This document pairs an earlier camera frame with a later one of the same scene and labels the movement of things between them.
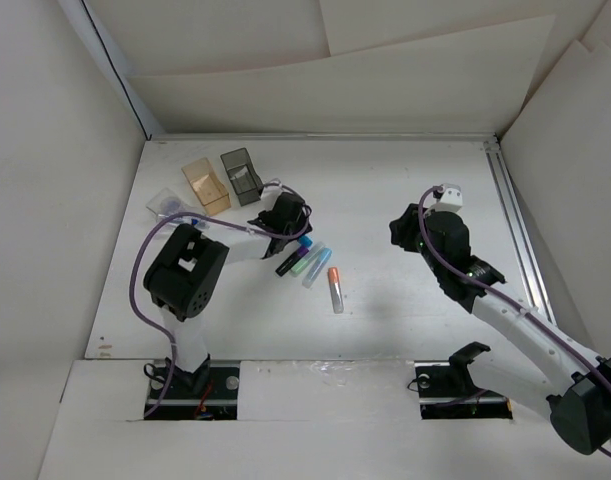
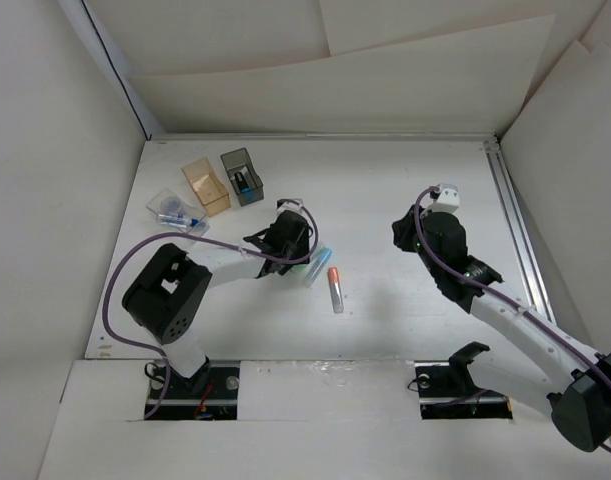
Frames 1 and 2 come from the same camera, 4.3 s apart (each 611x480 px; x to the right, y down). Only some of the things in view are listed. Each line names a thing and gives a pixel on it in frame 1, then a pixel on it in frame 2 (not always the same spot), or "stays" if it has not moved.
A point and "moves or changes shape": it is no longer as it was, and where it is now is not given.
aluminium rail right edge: x=530 y=263 stays
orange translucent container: x=208 y=188 stays
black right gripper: x=403 y=229 stays
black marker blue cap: x=305 y=241 moves or changes shape
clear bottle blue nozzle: x=173 y=222 moves or changes shape
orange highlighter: x=335 y=290 stays
